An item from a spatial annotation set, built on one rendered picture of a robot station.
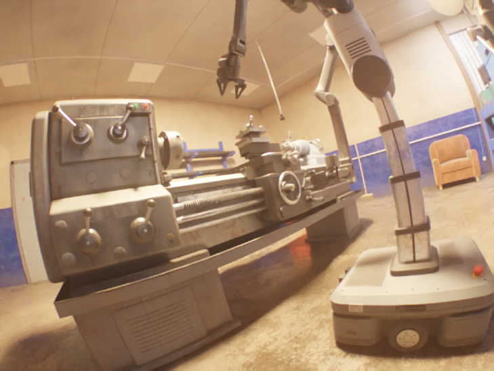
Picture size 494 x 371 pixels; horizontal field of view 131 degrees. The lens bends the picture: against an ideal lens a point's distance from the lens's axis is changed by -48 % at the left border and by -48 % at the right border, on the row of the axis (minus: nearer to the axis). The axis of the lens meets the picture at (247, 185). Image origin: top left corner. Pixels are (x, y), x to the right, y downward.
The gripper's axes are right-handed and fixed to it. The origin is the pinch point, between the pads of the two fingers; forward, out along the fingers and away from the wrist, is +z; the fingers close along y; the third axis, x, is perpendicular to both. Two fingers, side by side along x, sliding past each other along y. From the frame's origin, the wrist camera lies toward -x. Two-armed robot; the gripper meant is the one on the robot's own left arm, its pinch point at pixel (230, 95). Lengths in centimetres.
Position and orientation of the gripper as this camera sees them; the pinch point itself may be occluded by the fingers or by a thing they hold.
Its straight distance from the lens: 106.2
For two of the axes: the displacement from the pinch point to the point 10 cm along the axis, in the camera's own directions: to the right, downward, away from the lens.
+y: -6.9, 1.1, -7.2
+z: -1.5, 9.4, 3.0
